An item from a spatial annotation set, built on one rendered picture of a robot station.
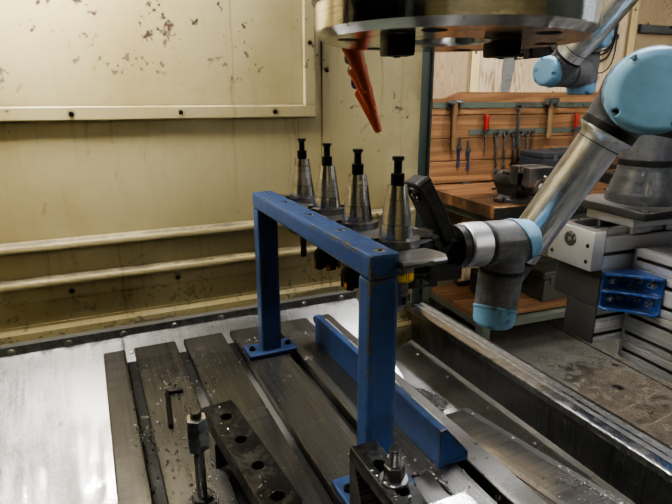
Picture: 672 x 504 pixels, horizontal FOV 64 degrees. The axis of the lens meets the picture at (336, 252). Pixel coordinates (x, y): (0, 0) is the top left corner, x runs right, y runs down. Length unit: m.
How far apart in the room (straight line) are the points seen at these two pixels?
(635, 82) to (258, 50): 0.81
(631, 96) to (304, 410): 0.68
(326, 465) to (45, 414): 0.67
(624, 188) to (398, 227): 0.81
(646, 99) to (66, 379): 1.19
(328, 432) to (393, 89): 0.93
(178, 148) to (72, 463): 0.68
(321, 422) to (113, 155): 0.74
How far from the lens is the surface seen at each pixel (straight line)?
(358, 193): 0.77
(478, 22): 0.26
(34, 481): 1.20
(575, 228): 1.33
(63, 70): 1.27
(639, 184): 1.39
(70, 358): 1.36
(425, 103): 1.53
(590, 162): 1.03
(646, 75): 0.87
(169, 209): 1.31
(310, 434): 0.87
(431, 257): 0.64
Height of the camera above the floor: 1.40
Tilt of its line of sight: 16 degrees down
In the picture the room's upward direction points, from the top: straight up
